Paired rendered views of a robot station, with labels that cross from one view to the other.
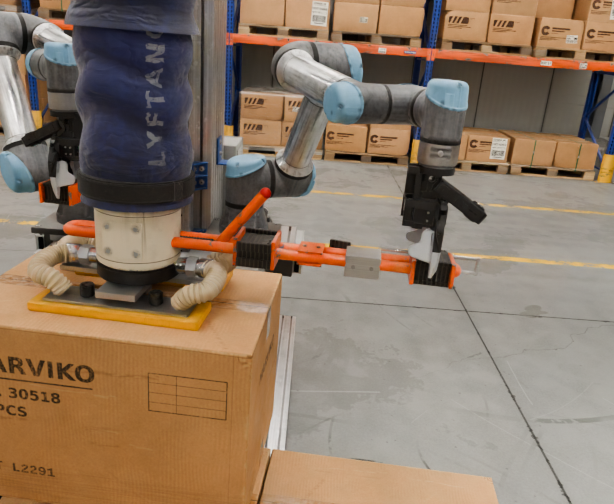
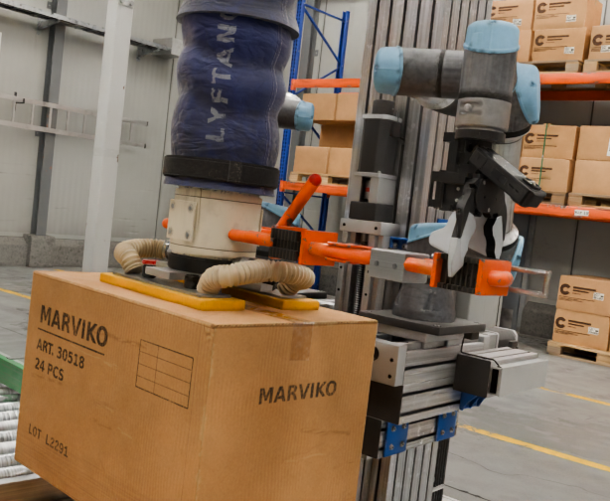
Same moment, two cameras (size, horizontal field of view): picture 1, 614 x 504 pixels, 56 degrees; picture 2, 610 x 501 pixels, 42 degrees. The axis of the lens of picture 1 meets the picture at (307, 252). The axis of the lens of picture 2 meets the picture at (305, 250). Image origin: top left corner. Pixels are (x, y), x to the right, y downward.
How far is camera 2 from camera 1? 86 cm
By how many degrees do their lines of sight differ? 43
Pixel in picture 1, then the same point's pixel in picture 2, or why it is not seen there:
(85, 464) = (86, 446)
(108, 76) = (188, 56)
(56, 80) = not seen: hidden behind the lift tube
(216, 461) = (175, 465)
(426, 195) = (463, 169)
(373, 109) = (416, 72)
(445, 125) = (473, 72)
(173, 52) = (245, 34)
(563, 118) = not seen: outside the picture
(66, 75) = not seen: hidden behind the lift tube
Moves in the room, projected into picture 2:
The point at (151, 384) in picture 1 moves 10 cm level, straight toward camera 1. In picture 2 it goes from (141, 353) to (103, 361)
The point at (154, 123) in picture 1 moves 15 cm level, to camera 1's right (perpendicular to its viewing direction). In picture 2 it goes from (219, 99) to (278, 99)
